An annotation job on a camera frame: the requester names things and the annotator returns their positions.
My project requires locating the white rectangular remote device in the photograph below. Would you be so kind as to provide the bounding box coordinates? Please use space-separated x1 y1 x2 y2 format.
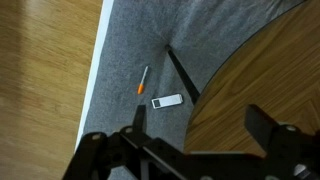
151 94 183 109

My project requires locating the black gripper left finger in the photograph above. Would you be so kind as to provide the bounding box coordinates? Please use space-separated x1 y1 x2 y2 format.
132 105 146 132

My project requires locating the orange tipped marker pen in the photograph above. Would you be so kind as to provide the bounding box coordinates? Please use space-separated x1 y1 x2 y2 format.
137 66 149 95

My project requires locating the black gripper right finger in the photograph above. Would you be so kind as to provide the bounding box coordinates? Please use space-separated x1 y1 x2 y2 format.
244 104 279 155

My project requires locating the black table leg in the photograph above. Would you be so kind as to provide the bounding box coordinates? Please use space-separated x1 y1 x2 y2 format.
165 45 200 104

